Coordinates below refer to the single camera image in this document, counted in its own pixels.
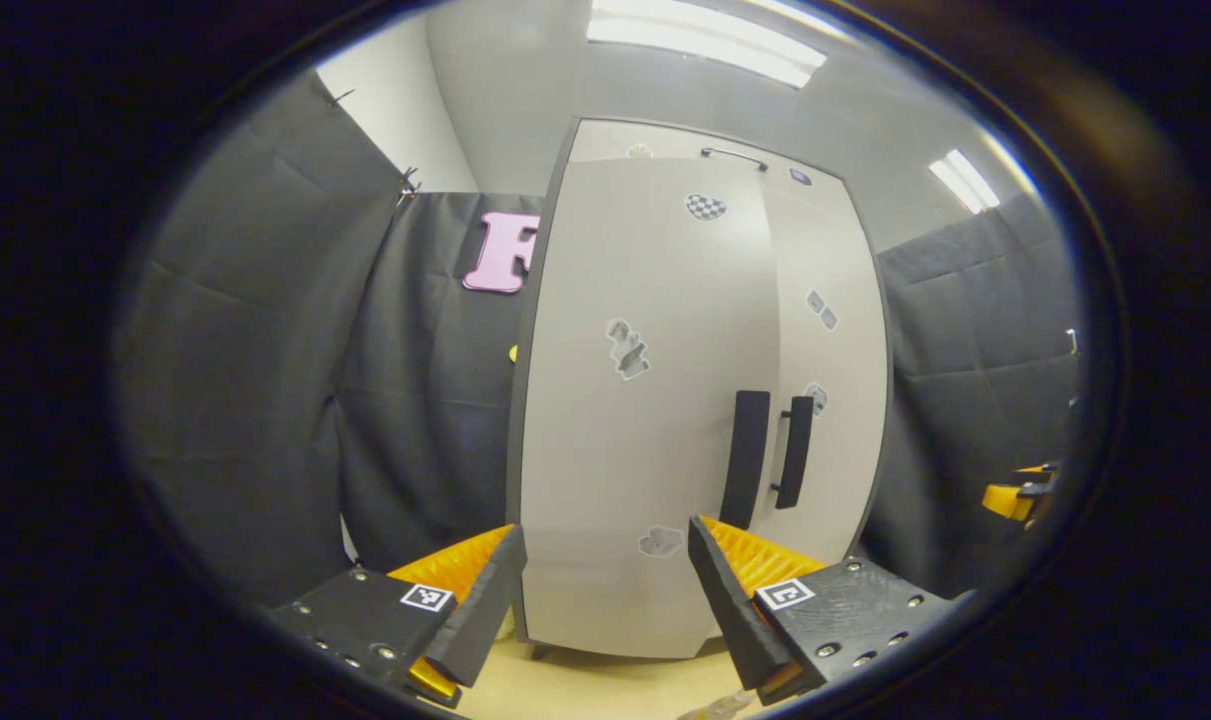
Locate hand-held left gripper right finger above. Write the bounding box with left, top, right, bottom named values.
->
left=687, top=515, right=966, bottom=706

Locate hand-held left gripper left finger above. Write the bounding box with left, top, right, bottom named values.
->
left=265, top=523, right=529, bottom=709

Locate white cabinet door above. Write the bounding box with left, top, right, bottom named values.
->
left=518, top=155, right=781, bottom=661
left=750, top=180, right=891, bottom=566

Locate white grey cabinet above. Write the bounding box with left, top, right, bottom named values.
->
left=505, top=117, right=896, bottom=661

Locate white cabinet drawer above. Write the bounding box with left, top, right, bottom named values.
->
left=570, top=118, right=846, bottom=191

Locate small ceiling light panel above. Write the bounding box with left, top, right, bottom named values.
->
left=928, top=150, right=1001, bottom=213

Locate large ceiling light panel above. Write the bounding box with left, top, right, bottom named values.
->
left=585, top=0, right=828, bottom=89

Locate black door handle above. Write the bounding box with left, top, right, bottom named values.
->
left=718, top=390, right=772, bottom=531
left=771, top=396, right=816, bottom=511

